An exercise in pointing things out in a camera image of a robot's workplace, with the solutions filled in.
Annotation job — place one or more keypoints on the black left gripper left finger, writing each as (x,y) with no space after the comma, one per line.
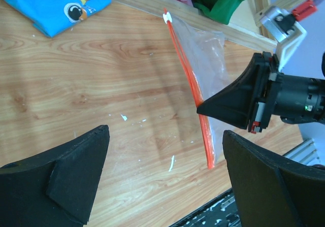
(56,187)

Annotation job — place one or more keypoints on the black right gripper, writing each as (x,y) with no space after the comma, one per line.
(295,99)

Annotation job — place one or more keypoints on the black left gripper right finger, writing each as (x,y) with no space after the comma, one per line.
(271,190)

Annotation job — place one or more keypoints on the clear zip bag orange zipper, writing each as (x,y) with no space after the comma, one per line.
(201,54)

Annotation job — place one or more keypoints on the blue cartoon print cloth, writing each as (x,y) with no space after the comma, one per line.
(51,17)

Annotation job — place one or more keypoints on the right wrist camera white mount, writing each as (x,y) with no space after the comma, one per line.
(285,27)

